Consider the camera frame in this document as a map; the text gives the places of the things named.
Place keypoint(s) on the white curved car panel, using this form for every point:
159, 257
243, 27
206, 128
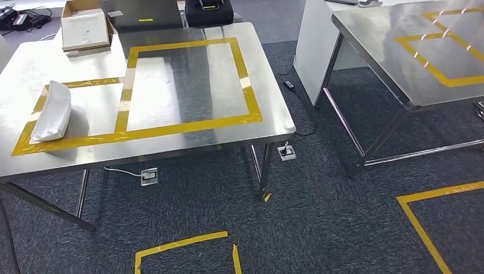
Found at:
53, 113

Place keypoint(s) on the steel workbench table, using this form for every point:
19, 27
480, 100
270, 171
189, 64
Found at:
181, 83
378, 34

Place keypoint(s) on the silver floor outlet plate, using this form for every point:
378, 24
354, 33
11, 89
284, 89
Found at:
149, 177
286, 152

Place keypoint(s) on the small yellow tape piece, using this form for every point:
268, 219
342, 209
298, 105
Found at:
267, 197

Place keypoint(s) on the yellow floor tape square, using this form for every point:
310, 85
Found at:
419, 227
181, 244

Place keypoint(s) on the black device case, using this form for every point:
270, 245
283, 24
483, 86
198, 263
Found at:
210, 13

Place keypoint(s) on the grey flat device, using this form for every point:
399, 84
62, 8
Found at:
349, 2

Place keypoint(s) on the open cardboard box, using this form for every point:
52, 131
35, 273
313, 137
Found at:
85, 28

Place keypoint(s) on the chrome stanchion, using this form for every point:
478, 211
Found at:
480, 109

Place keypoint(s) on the black power adapters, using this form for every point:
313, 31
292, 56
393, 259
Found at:
22, 21

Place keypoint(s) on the white pedestal cabinet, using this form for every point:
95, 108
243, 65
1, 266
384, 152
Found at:
314, 45

